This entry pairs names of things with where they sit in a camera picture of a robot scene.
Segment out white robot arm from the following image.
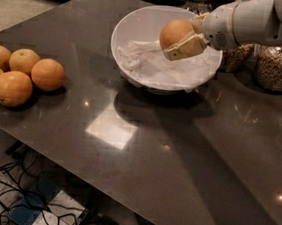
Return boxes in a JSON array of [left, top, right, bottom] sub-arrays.
[[159, 0, 282, 61]]

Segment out black cables on floor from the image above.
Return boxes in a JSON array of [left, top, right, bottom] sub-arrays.
[[0, 139, 131, 225]]

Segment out white board on floor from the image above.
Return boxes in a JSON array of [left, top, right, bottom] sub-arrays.
[[32, 190, 88, 225]]

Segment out round jar of grains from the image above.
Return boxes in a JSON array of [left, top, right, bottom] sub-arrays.
[[253, 46, 282, 93]]

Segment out white cloth in bowl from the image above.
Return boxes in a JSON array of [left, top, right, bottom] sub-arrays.
[[116, 40, 223, 92]]

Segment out orange front centre of pile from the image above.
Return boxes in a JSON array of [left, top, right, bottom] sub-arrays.
[[0, 71, 33, 108]]

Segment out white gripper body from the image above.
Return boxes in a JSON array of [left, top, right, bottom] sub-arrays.
[[202, 2, 238, 51]]

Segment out orange back centre of pile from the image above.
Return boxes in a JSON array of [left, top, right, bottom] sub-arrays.
[[9, 48, 41, 76]]

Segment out blue box on floor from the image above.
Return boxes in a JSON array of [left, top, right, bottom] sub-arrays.
[[8, 178, 61, 225]]

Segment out orange front right of pile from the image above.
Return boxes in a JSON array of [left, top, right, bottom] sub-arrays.
[[30, 58, 66, 92]]

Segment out back glass jar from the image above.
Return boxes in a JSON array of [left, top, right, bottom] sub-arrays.
[[181, 0, 212, 14]]

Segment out glass jar of nuts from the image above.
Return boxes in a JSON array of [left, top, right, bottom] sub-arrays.
[[219, 44, 254, 73]]

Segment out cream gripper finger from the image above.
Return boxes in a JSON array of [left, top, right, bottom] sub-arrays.
[[162, 32, 209, 61], [189, 12, 210, 33]]

